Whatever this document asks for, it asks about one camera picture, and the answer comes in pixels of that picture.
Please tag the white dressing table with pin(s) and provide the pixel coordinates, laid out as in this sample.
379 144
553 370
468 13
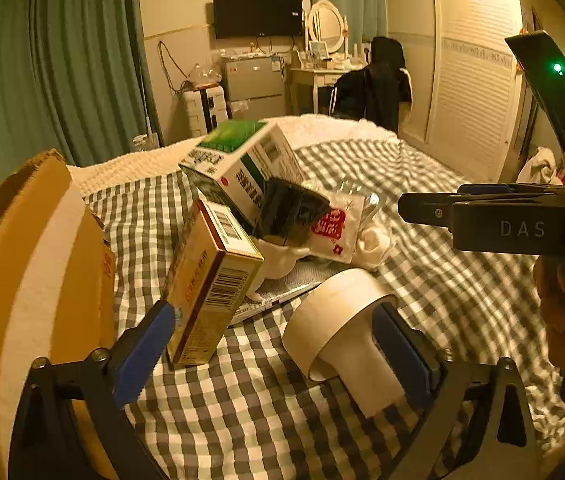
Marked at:
307 77

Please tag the white bear figurine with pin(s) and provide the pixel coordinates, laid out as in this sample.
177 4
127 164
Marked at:
275 262

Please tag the black plastic cup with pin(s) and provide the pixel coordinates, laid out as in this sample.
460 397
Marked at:
290 210

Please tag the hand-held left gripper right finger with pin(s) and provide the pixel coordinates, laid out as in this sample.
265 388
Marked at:
402 355

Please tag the white tape roll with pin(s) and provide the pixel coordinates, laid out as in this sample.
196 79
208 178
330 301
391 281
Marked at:
322 320

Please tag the white suitcase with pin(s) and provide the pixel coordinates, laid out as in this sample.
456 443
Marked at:
202 110

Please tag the checkered bed sheet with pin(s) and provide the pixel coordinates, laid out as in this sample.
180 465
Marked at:
462 300

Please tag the white cloth heap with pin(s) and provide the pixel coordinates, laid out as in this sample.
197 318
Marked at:
542 165

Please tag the silver blister pack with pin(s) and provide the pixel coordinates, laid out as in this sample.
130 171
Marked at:
295 280

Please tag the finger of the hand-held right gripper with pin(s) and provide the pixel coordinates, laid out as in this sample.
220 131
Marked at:
427 212
487 189

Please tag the cream fleece blanket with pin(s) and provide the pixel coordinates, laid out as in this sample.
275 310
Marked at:
127 165

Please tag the green and white medicine box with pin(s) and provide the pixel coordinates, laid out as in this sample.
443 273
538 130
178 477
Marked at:
257 160

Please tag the black wall television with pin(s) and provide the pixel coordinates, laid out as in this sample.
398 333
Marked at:
257 14

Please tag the gold medicine box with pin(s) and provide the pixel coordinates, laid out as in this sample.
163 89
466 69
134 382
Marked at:
212 285

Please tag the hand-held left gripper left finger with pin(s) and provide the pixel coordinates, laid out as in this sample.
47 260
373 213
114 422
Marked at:
142 355

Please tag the cream chair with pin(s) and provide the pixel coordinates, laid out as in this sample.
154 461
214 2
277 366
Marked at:
406 85

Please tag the white louvred wardrobe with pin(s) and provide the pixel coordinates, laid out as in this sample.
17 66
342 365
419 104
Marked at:
462 60

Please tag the clear plastic bag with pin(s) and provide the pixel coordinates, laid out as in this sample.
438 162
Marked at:
203 74

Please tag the white oval mirror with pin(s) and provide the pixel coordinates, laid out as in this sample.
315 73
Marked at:
326 22

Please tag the small photo frame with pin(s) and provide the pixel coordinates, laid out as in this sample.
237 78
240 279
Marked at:
318 50

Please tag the black hooded coat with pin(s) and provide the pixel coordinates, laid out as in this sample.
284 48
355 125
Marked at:
387 52

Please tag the chair with black jacket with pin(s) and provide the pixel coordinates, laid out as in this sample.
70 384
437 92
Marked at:
362 95

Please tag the white printed sachet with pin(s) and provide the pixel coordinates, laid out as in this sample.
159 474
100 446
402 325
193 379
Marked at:
335 230

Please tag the silver mini fridge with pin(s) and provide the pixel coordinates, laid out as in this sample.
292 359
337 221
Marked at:
255 85

